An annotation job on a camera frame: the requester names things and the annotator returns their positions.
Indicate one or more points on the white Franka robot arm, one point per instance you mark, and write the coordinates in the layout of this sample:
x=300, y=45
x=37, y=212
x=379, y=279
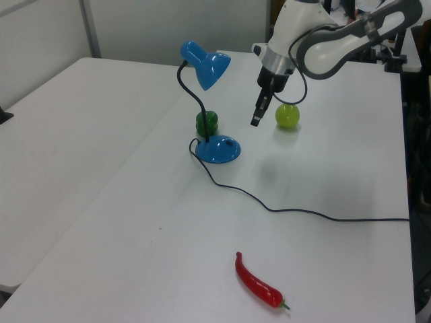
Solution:
x=323, y=57

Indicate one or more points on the black clamp pole stand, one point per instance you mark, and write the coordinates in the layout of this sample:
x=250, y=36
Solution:
x=396, y=64

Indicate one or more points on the black table clamp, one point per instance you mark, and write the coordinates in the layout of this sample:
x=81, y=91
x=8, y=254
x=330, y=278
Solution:
x=5, y=116

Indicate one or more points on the black equipment box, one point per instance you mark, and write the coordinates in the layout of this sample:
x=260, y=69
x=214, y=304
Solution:
x=367, y=56

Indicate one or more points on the yellow-green apple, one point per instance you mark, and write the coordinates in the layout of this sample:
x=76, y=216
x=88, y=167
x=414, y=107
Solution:
x=288, y=116

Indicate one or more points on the blue desk lamp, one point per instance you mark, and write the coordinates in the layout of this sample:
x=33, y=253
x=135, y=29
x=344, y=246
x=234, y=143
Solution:
x=208, y=65

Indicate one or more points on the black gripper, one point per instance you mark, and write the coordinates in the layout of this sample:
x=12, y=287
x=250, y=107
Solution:
x=273, y=79

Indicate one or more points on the dark chair back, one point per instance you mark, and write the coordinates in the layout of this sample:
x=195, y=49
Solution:
x=423, y=43

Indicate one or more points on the green bell pepper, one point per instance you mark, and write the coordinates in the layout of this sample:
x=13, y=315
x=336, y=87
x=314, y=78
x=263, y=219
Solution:
x=211, y=122

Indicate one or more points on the red chili pepper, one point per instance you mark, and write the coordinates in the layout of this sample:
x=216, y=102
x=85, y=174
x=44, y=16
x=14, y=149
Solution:
x=256, y=286

